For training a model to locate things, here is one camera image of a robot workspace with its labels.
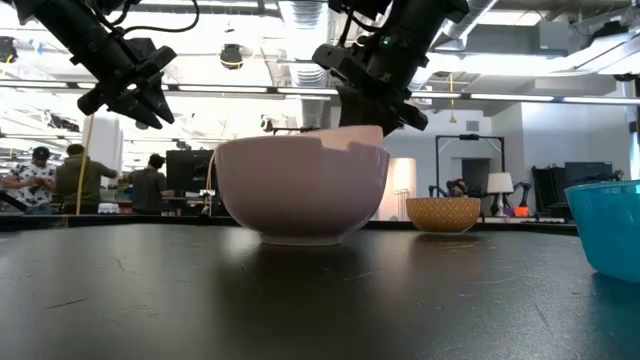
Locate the white shade table lamp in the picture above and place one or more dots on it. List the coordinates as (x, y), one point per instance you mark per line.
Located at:
(500, 182)

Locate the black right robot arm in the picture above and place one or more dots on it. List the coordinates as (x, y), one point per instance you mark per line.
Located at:
(425, 20)

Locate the blue cup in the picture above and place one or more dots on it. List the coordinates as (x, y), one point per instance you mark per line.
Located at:
(610, 230)

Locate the black metal frame stand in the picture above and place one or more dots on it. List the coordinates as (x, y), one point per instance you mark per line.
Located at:
(470, 137)

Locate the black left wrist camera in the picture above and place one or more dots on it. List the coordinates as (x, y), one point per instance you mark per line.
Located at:
(152, 57)

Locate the pink ceramic bowl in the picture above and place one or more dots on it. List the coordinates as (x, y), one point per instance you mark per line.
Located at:
(300, 190)

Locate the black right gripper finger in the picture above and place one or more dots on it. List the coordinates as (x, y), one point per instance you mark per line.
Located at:
(362, 112)
(412, 117)

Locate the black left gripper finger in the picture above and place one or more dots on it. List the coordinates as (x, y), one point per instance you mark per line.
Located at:
(157, 105)
(137, 112)

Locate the black metal table frame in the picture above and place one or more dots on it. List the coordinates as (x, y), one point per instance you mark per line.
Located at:
(150, 220)

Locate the yellow patterned bowl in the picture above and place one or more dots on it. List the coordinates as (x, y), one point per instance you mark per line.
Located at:
(442, 215)

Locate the black ceiling dome camera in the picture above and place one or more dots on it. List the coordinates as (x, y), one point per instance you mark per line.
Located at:
(231, 56)

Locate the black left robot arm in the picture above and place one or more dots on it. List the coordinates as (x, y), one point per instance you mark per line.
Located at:
(65, 30)

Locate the black monitor pair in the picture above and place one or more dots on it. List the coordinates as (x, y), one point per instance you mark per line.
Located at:
(575, 187)

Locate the person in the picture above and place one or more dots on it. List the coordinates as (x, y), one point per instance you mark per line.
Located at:
(32, 182)
(75, 180)
(149, 187)

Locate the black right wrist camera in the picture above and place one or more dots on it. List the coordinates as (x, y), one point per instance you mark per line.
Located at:
(345, 57)

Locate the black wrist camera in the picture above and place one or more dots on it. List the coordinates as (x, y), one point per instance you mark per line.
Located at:
(152, 57)
(345, 57)

